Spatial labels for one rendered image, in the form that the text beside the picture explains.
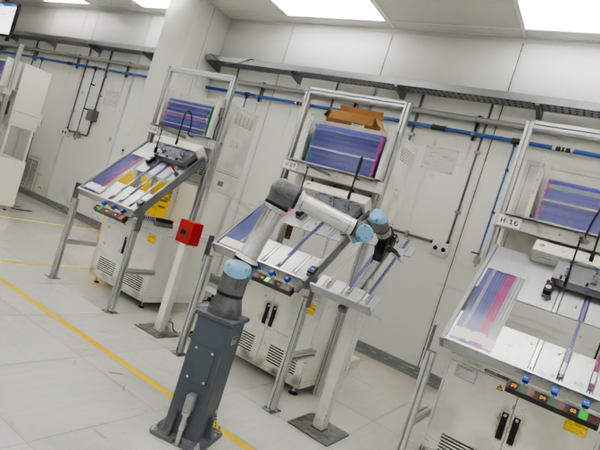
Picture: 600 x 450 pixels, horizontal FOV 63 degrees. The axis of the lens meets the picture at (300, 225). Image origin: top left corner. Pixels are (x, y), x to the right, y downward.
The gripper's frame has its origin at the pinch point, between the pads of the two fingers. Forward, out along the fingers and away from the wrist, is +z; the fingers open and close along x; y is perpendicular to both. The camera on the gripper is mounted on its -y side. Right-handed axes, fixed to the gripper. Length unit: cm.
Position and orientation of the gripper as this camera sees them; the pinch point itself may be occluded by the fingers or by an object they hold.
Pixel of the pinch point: (389, 259)
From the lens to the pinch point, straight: 251.1
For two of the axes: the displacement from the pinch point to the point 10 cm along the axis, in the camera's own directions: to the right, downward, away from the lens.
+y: 5.2, -7.7, 3.8
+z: 3.2, 5.8, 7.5
